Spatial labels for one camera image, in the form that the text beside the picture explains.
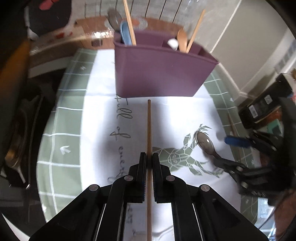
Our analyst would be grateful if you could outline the green white table cloth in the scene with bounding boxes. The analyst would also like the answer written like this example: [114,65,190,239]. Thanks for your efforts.
[36,47,262,241]

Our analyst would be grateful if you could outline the dark soy sauce bottle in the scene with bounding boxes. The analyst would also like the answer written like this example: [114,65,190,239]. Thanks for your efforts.
[239,73,295,130]

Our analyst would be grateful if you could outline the blue grey ceramic spoon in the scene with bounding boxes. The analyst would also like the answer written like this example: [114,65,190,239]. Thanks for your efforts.
[120,20,132,45]

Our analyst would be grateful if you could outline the white ceramic spoon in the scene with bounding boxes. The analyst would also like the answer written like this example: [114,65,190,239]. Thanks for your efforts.
[167,38,179,50]

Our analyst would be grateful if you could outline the teal cap salt shaker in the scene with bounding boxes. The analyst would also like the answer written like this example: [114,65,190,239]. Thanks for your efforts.
[267,119,283,137]

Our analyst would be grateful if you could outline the wooden chopstick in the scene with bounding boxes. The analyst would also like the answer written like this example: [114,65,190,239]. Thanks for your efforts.
[186,9,206,53]
[123,0,137,46]
[147,99,152,241]
[228,113,236,137]

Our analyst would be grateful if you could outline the black wok pan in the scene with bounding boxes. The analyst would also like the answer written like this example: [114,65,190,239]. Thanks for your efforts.
[0,0,42,167]

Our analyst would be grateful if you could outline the white wall vent grille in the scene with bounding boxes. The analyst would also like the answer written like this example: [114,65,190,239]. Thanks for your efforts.
[274,39,295,73]

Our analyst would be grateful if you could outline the steel spoon black handle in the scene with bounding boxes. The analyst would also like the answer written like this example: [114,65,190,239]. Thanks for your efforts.
[107,8,122,32]
[195,132,222,160]

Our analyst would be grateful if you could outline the person right hand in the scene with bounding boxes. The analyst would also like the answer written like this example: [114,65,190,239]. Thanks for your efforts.
[274,192,295,240]

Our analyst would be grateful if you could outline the purple utensil holder box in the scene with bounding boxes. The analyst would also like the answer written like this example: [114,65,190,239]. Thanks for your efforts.
[113,31,218,98]

